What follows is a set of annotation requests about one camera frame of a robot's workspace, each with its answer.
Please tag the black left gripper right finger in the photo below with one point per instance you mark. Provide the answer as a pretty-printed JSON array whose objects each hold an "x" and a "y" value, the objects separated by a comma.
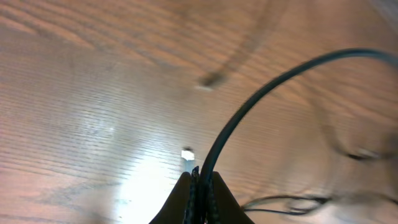
[{"x": 222, "y": 206}]

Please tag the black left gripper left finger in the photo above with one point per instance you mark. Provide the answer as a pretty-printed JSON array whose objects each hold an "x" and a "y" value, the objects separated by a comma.
[{"x": 173, "y": 210}]

